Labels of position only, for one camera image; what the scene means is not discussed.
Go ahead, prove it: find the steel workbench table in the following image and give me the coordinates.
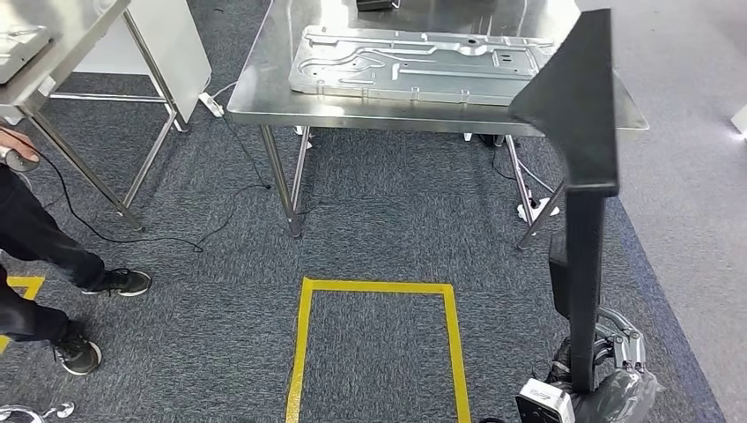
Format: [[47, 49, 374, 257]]
[[226, 0, 651, 253]]

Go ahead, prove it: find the white power strip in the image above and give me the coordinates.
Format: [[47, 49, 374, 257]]
[[197, 91, 226, 118], [515, 197, 562, 222]]

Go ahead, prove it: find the black plastic plate part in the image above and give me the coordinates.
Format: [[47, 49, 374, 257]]
[[507, 8, 620, 394]]

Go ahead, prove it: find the handheld button controller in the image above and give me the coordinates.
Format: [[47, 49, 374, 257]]
[[0, 145, 41, 174]]

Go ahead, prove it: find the person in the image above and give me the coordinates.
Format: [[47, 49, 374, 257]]
[[0, 124, 153, 377]]

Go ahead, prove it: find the large stamped steel panel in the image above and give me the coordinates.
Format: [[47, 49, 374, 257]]
[[288, 24, 559, 108]]

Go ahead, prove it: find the person's hand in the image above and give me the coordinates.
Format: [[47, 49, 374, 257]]
[[0, 126, 40, 162]]

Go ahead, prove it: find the steel side table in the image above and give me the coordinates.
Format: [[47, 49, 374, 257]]
[[0, 0, 179, 233]]

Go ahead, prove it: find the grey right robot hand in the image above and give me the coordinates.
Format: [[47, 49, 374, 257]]
[[547, 306, 667, 423]]

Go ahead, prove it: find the white board panel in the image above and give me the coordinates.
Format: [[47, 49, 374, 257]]
[[72, 0, 213, 133]]

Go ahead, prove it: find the yellow floor tape square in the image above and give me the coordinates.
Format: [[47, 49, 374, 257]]
[[0, 274, 48, 355], [284, 277, 473, 423]]

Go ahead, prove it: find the black round stool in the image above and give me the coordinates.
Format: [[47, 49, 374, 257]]
[[0, 401, 77, 423]]

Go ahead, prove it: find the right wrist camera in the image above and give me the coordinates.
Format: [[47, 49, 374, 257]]
[[514, 377, 577, 423]]

